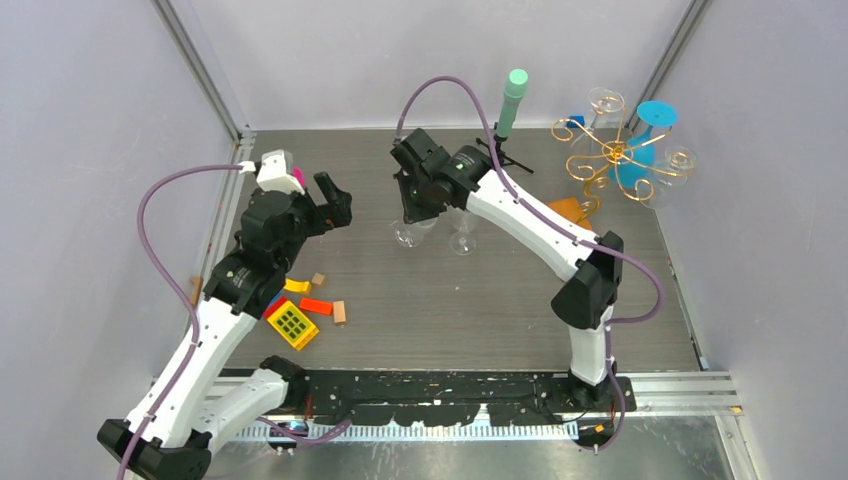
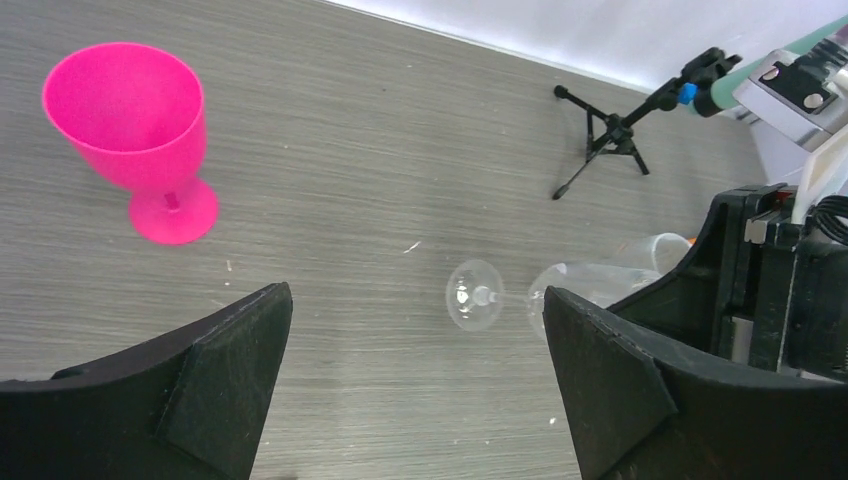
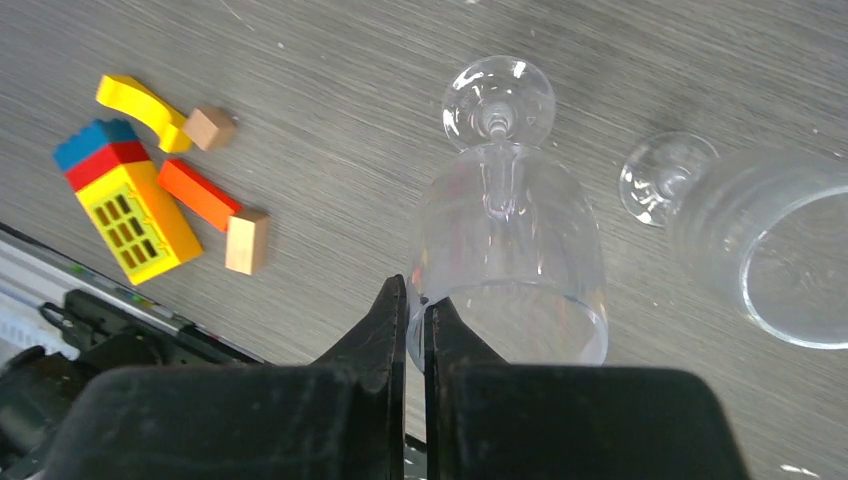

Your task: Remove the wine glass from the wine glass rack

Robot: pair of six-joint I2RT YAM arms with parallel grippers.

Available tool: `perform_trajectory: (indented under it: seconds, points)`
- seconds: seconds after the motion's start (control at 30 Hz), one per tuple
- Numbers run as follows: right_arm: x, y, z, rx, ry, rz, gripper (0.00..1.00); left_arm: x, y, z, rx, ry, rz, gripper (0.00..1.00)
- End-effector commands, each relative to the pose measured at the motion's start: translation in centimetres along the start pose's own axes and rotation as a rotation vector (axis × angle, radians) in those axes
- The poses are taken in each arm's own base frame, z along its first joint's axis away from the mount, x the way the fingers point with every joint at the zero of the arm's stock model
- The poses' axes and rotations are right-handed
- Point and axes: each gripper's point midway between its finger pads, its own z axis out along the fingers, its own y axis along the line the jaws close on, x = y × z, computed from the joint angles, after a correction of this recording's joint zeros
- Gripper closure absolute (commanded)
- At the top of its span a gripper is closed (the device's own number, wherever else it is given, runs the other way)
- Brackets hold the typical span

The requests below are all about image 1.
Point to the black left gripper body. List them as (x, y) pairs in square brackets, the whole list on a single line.
[(308, 219)]

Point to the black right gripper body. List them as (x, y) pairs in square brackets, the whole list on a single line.
[(417, 201)]

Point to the pink plastic wine glass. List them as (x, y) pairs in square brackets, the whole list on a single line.
[(299, 176)]

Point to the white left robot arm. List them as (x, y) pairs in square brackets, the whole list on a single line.
[(171, 434)]

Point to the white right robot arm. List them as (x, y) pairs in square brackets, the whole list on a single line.
[(431, 180)]

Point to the orange wooden rack base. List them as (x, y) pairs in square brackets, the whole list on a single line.
[(571, 209)]

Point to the blue plastic wine glass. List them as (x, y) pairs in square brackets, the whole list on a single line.
[(634, 174)]

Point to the small tan cube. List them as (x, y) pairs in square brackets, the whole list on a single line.
[(318, 280)]

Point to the yellow curved block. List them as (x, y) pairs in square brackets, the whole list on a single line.
[(298, 287)]

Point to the red flat block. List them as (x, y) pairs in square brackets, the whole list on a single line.
[(276, 303)]

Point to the black mini tripod stand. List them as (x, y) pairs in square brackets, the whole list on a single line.
[(504, 159)]

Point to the orange flat block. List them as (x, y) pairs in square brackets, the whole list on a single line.
[(315, 306)]

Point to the tan wooden block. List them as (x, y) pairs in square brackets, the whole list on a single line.
[(339, 313)]

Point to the yellow green window block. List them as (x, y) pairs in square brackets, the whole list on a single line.
[(293, 326)]

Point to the wooden block off table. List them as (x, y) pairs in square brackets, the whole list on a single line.
[(196, 290)]

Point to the mint green microphone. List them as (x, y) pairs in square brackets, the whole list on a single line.
[(514, 90)]

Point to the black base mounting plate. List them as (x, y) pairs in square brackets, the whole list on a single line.
[(448, 398)]

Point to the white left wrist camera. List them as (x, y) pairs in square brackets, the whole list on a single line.
[(274, 171)]

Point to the gold wire glass rack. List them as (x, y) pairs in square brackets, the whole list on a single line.
[(592, 158)]

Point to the slotted cable duct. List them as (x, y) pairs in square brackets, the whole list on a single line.
[(478, 430)]

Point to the aluminium frame rail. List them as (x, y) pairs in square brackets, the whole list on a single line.
[(661, 358)]

